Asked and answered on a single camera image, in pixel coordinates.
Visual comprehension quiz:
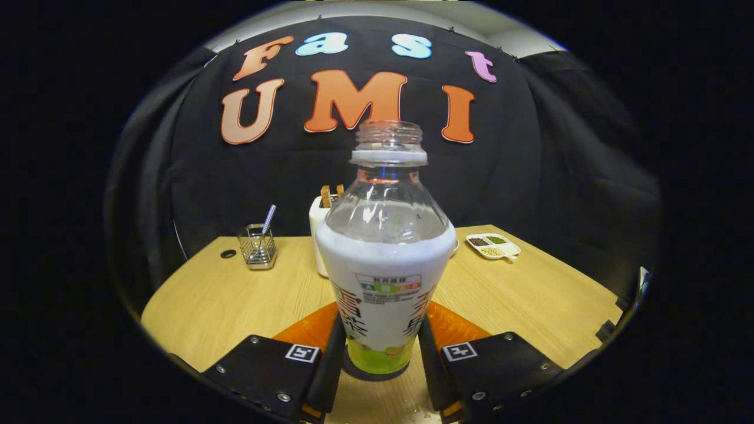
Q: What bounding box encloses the white divided dish with beans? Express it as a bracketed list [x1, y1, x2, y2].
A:
[466, 233, 521, 261]

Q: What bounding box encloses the white toaster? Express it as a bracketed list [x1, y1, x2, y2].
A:
[309, 194, 342, 278]

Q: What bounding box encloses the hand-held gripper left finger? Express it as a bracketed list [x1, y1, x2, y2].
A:
[200, 302, 347, 423]

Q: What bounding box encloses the clear plastic juice bottle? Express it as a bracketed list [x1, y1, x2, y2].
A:
[315, 120, 458, 376]

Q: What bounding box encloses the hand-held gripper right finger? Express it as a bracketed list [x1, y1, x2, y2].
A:
[415, 300, 567, 423]

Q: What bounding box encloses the metal mesh holder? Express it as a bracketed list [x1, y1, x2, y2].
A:
[237, 224, 277, 270]

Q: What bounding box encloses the black backdrop cloth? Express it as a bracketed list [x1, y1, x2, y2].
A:
[105, 15, 662, 319]

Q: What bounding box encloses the wooden table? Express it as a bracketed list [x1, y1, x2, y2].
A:
[140, 224, 624, 424]

